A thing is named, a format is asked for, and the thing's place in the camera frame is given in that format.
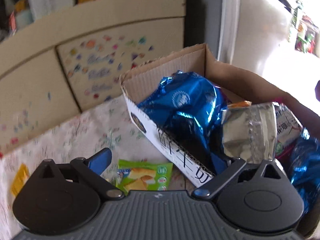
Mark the silver foil snack bag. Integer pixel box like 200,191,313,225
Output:
222,102,277,164

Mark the large blue foil snack bag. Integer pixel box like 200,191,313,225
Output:
138,71,228,175

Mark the pink white snack bag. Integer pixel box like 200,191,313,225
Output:
273,98,303,165

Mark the green cracker snack pack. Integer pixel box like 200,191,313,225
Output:
116,159,173,194

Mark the floral tablecloth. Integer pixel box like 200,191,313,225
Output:
0,96,201,240

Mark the yellow gold snack wrapper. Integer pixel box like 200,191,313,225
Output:
10,164,30,197

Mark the gold croissant snack bag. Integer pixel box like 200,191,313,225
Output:
227,100,252,109

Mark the small blue foil snack bag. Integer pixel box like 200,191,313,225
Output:
289,129,320,215

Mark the brown cardboard box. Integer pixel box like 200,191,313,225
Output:
119,42,320,189

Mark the cream sticker-covered cabinet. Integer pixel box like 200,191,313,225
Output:
1,0,186,155

